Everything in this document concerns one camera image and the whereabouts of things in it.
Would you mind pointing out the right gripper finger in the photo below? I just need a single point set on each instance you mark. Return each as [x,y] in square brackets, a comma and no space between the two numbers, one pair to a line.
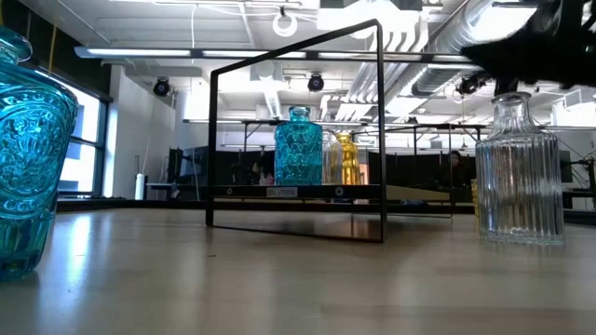
[506,86]

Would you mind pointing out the clear ribbed glass bottle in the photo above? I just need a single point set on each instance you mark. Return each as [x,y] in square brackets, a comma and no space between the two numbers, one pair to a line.
[519,186]

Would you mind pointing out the amber textured wide vase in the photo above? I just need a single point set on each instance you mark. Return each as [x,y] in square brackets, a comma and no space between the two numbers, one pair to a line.
[474,197]

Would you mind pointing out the amber narrow-neck glass vase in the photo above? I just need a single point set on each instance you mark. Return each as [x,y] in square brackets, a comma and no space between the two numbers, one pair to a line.
[350,163]

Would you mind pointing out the clear round-bodied glass vase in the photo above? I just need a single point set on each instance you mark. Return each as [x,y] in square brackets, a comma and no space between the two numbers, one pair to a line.
[331,163]

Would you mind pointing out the teal diamond-pattern glass vase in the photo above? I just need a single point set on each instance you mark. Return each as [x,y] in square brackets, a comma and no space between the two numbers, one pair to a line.
[298,153]

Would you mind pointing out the teal medallion glass vase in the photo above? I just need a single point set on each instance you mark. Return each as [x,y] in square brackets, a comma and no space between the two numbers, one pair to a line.
[32,163]

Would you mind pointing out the white shelf label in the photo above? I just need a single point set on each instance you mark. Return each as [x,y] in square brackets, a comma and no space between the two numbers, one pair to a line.
[281,191]

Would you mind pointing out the black ceiling spotlight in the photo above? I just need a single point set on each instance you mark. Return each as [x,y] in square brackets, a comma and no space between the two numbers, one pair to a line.
[161,87]
[472,84]
[315,83]

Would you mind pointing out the person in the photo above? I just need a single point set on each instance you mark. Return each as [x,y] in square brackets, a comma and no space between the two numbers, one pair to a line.
[456,163]

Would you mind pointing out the black monitor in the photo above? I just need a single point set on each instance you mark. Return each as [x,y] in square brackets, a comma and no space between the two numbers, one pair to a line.
[567,165]
[195,165]

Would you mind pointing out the overhead led light bar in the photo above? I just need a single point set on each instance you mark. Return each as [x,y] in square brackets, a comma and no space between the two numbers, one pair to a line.
[139,52]

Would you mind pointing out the white cylinder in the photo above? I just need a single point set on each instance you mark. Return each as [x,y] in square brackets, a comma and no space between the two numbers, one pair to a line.
[139,186]

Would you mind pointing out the large window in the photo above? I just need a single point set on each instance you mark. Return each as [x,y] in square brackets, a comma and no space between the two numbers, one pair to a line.
[86,139]

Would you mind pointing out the silver ventilation duct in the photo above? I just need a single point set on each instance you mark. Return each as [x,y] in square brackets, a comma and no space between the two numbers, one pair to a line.
[454,35]

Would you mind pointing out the wooden shelf black metal frame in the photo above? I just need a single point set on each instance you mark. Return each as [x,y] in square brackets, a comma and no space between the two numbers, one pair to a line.
[233,191]

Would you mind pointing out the black aluminium table frame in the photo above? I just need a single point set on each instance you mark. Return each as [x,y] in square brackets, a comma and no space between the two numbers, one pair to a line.
[139,205]

